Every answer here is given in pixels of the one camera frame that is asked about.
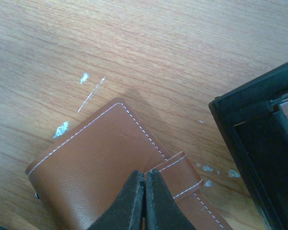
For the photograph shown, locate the black bin with red cards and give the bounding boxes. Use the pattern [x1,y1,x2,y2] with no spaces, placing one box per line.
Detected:
[209,62,288,230]

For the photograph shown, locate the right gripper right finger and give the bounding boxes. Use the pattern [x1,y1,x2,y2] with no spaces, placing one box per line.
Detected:
[144,169,195,230]

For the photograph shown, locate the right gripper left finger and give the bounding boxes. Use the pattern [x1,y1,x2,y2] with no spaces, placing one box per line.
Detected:
[89,171,144,230]

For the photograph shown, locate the brown leather card holder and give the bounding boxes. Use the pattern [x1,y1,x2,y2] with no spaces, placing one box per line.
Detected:
[25,98,230,230]

